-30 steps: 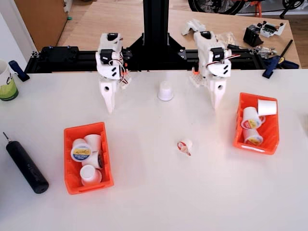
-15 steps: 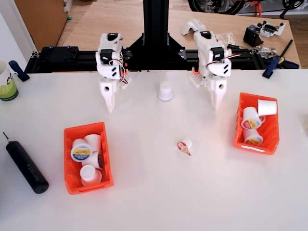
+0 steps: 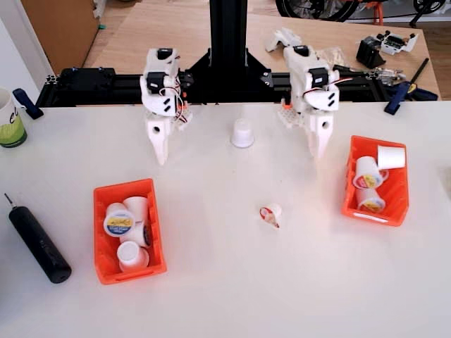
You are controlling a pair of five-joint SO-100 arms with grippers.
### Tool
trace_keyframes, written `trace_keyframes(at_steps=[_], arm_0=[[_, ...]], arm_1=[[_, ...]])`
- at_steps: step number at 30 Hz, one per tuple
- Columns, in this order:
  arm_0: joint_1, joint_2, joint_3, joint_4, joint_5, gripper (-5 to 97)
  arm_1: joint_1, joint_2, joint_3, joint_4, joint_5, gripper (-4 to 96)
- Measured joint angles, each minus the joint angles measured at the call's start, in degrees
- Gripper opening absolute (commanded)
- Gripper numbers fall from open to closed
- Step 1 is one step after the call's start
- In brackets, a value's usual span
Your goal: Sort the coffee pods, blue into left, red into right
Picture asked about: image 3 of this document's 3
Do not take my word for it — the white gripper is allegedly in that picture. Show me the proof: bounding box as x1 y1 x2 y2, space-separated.
304 111 335 159
144 115 175 166

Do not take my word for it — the blue lid coffee pod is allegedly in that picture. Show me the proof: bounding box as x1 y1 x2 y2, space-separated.
123 196 149 225
103 202 137 239

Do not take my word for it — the red lid coffee pod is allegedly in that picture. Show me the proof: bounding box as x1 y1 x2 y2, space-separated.
119 222 152 248
230 118 254 149
354 188 385 213

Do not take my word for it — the orange plastic storage bin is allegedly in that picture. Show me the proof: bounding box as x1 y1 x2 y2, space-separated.
93 178 168 286

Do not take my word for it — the orange bin with white label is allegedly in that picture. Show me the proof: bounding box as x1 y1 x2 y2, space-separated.
340 135 412 228

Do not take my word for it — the blue bar clamp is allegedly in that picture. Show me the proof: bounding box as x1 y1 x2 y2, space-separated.
383 57 440 115

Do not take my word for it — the clear bag of screws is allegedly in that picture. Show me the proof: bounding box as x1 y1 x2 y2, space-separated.
315 47 348 68

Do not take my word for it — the small clear parts bag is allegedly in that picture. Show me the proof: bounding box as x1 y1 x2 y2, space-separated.
369 68 406 87

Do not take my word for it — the black printed part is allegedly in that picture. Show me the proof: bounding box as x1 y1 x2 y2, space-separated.
355 37 387 70

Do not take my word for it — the wooden table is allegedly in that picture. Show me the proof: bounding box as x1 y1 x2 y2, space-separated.
82 2 441 103

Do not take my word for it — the white printed robot part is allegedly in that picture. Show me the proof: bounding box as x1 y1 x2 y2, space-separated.
264 27 300 53

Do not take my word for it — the white part with circuit board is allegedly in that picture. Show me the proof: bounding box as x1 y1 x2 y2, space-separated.
366 30 419 56

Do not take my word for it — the white and green mug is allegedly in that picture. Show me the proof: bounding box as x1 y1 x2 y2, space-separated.
0 87 28 149

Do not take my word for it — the black electric screwdriver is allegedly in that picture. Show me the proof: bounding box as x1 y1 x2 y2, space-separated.
3 192 73 284

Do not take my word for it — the wooden cabinet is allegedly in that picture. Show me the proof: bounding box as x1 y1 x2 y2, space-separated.
20 0 101 75

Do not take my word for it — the black aluminium frame rail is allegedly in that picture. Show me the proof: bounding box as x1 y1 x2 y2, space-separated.
35 68 392 108

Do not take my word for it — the black handle screwdriver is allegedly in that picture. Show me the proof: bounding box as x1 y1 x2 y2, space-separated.
333 63 369 74

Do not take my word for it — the black box on frame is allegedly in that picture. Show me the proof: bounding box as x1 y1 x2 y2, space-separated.
58 66 116 101

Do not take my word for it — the black aluminium frame post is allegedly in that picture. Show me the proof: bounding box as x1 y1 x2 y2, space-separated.
190 0 273 105

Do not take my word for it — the blue clamp handle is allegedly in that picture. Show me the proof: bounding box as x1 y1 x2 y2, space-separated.
12 87 44 120

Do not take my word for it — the orange stand post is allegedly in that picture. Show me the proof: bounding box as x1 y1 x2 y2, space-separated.
366 0 385 25

